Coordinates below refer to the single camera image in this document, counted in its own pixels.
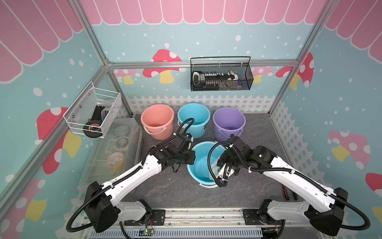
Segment blue bucket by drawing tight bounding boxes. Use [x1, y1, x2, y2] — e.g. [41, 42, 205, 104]
[177, 103, 211, 139]
[187, 141, 225, 188]

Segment purple bucket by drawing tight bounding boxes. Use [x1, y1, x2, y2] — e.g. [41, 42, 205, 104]
[212, 107, 246, 141]

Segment pink plastic bucket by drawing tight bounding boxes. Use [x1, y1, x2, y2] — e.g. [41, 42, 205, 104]
[140, 104, 175, 140]

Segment light green cloth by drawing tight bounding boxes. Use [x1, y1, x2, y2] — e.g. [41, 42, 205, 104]
[211, 161, 221, 176]

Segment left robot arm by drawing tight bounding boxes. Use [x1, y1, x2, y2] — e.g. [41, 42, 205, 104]
[84, 133, 196, 233]

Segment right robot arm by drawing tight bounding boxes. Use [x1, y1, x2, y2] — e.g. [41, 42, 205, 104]
[208, 136, 348, 236]

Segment clear plastic storage box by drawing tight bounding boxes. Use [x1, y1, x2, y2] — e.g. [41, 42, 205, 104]
[79, 118, 142, 193]

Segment orange black pliers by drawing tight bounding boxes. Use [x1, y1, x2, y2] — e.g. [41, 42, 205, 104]
[282, 185, 298, 201]

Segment black tape dispenser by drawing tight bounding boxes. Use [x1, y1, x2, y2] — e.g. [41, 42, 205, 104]
[83, 106, 109, 138]

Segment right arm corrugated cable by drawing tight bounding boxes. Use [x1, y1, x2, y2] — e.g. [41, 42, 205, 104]
[207, 141, 371, 231]

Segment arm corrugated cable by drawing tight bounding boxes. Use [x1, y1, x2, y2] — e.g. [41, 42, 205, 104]
[207, 141, 371, 231]
[65, 118, 195, 233]

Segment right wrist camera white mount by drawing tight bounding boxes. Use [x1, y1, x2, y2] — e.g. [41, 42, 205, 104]
[216, 164, 235, 185]

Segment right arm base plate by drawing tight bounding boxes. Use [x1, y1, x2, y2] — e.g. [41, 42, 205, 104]
[242, 209, 283, 227]

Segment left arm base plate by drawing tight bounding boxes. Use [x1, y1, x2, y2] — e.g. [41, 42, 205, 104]
[124, 210, 166, 226]

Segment black wire mesh basket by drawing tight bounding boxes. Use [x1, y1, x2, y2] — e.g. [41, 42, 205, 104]
[190, 56, 254, 91]

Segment white wire basket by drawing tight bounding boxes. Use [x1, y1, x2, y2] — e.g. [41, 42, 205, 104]
[63, 82, 122, 138]

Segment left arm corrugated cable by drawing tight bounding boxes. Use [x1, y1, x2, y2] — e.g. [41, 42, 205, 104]
[65, 118, 195, 233]

